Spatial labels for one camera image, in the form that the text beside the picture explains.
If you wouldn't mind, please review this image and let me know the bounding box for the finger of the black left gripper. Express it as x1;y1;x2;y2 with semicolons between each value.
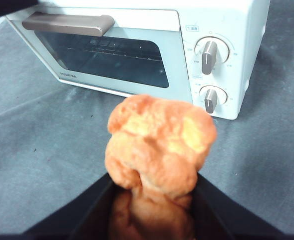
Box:
0;0;39;22

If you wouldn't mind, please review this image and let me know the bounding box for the glass oven door with handle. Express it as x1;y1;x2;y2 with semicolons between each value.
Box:
6;9;194;105

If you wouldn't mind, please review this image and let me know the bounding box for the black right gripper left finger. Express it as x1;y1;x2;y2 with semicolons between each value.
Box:
24;173;118;240

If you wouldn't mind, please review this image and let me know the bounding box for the cream white toaster oven body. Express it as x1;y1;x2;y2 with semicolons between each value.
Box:
5;0;271;121

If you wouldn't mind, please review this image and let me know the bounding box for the temperature knob, cream and taupe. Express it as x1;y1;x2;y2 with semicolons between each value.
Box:
196;36;230;76

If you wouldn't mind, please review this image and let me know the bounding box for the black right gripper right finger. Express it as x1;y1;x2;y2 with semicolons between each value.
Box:
191;172;287;240

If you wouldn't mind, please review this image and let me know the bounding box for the orange-brown bread loaf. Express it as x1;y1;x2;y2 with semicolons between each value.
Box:
104;93;218;240

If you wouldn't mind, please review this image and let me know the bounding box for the timer knob, cream and taupe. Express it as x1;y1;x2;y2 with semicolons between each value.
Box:
199;85;229;115

